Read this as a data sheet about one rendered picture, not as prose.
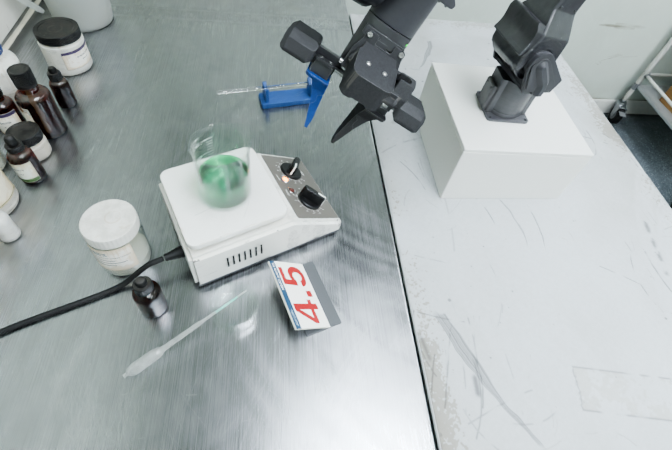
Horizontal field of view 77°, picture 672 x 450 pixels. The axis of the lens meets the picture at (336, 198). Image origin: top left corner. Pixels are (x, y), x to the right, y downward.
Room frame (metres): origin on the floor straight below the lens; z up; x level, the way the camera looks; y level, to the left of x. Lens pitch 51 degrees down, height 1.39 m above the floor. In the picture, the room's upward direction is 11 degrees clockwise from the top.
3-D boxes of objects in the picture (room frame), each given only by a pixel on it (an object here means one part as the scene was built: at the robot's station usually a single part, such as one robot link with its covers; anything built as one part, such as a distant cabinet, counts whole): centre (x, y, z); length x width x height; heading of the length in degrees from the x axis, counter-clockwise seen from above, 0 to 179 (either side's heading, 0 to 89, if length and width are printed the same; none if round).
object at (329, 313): (0.22, 0.02, 0.92); 0.09 x 0.06 x 0.04; 33
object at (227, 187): (0.30, 0.13, 1.03); 0.07 x 0.06 x 0.08; 150
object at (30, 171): (0.33, 0.42, 0.94); 0.03 x 0.03 x 0.08
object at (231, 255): (0.32, 0.11, 0.94); 0.22 x 0.13 x 0.08; 127
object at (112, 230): (0.24, 0.24, 0.94); 0.06 x 0.06 x 0.08
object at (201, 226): (0.30, 0.13, 0.98); 0.12 x 0.12 x 0.01; 37
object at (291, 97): (0.59, 0.12, 0.92); 0.10 x 0.03 x 0.04; 117
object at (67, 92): (0.48, 0.45, 0.94); 0.03 x 0.03 x 0.07
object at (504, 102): (0.54, -0.22, 1.04); 0.07 x 0.07 x 0.06; 12
